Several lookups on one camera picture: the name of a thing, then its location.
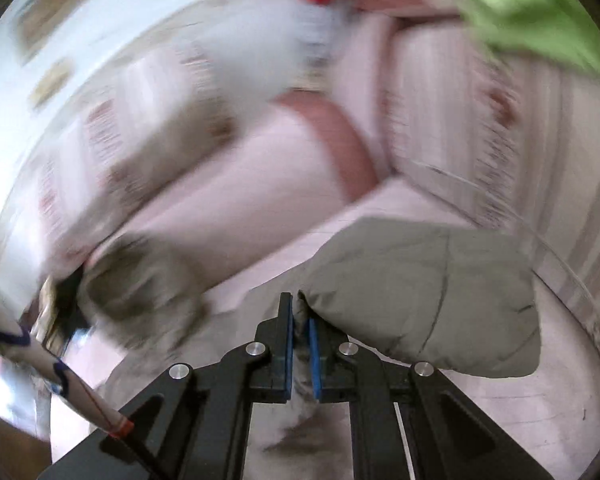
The white grey cloth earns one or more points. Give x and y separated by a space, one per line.
285 40

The beige wall switch plate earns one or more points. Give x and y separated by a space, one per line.
52 80

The brown beige blanket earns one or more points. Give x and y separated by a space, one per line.
140 290

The green cloth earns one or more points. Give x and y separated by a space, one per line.
530 5

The beige wall frame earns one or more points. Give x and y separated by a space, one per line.
55 5

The grey quilted jacket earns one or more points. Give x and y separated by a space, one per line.
420 295

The striped floral cushion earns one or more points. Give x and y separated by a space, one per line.
520 150
100 130

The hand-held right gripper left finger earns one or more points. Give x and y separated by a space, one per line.
287 355

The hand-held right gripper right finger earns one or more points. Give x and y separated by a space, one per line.
314 365

